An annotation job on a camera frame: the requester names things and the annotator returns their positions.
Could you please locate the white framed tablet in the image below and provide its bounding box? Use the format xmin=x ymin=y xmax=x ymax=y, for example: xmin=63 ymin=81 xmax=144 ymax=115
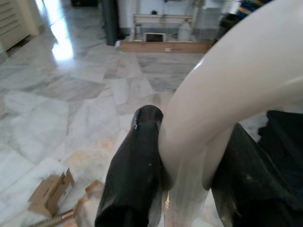
xmin=143 ymin=32 xmax=167 ymax=44

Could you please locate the black backpack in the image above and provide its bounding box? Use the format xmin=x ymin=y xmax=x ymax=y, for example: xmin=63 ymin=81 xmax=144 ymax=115
xmin=211 ymin=13 xmax=242 ymax=46

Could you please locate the long brown cardboard box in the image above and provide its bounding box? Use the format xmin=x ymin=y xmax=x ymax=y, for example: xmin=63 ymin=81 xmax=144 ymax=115
xmin=116 ymin=39 xmax=213 ymax=54

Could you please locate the cream louvred door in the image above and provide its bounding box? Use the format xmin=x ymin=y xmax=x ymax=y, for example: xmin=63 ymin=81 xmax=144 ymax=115
xmin=0 ymin=0 xmax=36 ymax=52

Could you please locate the white blue cloth bundle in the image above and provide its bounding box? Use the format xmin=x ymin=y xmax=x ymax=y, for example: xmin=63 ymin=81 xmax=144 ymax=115
xmin=237 ymin=0 xmax=269 ymax=15

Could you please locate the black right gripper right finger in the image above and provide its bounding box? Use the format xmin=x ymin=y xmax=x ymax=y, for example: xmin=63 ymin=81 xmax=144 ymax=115
xmin=210 ymin=123 xmax=303 ymax=227

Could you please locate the white wire rack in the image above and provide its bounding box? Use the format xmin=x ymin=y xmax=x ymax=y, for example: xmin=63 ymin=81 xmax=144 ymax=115
xmin=132 ymin=0 xmax=222 ymax=44

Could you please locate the dark green upright pole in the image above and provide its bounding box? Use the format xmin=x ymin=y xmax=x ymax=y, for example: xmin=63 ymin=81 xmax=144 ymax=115
xmin=101 ymin=0 xmax=120 ymax=46

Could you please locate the brown cardboard scrap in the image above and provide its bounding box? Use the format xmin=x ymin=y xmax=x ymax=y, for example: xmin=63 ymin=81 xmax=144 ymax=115
xmin=27 ymin=168 xmax=75 ymax=217
xmin=73 ymin=179 xmax=105 ymax=218

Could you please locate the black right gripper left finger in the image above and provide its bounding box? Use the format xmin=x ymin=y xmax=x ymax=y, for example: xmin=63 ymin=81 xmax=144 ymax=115
xmin=94 ymin=105 xmax=164 ymax=227

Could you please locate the translucent plastic jug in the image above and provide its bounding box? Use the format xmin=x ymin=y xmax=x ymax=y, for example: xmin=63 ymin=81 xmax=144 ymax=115
xmin=178 ymin=19 xmax=192 ymax=42

